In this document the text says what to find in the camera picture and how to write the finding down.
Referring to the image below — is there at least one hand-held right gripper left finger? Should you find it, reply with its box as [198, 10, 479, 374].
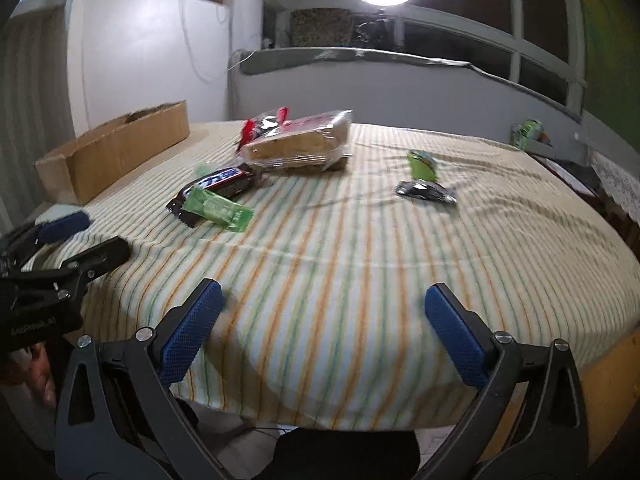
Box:
[55, 279, 241, 480]

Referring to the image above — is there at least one woven basket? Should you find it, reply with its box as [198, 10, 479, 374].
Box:
[290, 8, 353, 48]

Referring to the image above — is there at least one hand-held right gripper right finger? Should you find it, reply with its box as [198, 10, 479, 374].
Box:
[420, 282, 587, 480]

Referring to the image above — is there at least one green egg snack pack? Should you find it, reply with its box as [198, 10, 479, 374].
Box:
[406, 150, 439, 183]

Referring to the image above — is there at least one white lace cloth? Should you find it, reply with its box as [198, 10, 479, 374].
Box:
[590, 152, 640, 221]

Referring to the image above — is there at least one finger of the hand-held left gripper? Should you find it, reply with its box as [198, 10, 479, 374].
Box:
[0, 211, 92, 273]
[15, 236, 132, 301]

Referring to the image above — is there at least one person's left hand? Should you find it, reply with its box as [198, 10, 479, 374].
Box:
[0, 344, 56, 401]

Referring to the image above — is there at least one brown chocolate bar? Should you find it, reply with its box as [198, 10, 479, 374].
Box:
[166, 165, 266, 228]

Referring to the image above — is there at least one black ring light stand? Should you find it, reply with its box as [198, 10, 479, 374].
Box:
[355, 7, 401, 53]

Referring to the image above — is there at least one green snack packet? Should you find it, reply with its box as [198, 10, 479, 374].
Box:
[180, 189, 255, 234]

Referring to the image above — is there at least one dark cloth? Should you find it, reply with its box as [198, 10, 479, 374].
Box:
[260, 427, 421, 480]

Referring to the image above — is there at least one striped tablecloth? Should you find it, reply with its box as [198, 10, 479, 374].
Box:
[30, 121, 640, 431]

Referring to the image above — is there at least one clear bread packet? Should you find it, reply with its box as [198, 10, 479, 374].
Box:
[239, 109, 353, 173]

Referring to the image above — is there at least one green plastic bag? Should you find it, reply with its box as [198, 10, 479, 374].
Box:
[510, 119, 551, 150]

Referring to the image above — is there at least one dark red clear snack packet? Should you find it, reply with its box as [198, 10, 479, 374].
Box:
[235, 106, 292, 153]

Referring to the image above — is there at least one grey windowsill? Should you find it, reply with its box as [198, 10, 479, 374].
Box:
[235, 46, 586, 121]

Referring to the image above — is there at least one black silver snack packet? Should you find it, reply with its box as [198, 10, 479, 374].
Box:
[394, 180, 458, 207]

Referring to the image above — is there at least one white cable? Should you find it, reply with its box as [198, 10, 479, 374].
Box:
[179, 0, 236, 82]

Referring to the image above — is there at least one brown cardboard box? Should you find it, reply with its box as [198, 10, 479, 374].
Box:
[35, 100, 191, 206]

